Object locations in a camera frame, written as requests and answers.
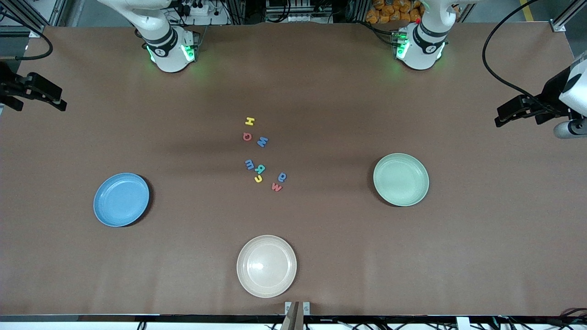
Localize small metal bracket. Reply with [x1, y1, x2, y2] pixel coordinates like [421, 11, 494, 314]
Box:
[284, 301, 311, 317]

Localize aluminium frame profile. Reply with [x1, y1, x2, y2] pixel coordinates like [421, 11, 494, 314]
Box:
[550, 0, 587, 33]
[0, 0, 69, 38]

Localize white power strip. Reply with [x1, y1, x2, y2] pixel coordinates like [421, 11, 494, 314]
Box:
[177, 1, 209, 17]

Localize black camera cable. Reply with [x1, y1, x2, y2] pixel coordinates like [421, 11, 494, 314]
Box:
[0, 32, 54, 61]
[482, 0, 551, 102]

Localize black table edge rail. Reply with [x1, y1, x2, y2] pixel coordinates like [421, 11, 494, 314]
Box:
[0, 314, 587, 324]

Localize bag of orange items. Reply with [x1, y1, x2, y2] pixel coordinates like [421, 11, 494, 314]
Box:
[366, 0, 425, 24]

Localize brown table cover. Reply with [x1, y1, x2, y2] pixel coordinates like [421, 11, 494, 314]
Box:
[0, 22, 587, 318]

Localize beige round plate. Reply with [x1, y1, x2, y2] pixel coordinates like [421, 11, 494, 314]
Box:
[237, 235, 297, 298]

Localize blue round plate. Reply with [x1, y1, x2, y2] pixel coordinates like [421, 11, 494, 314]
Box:
[93, 173, 150, 227]

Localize green round plate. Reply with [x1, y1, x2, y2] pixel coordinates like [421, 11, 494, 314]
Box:
[373, 153, 430, 207]

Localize metal mounting pole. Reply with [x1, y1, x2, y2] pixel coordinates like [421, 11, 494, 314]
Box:
[280, 302, 304, 330]

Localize equipment rack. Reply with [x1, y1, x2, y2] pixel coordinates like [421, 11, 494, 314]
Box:
[265, 0, 333, 23]

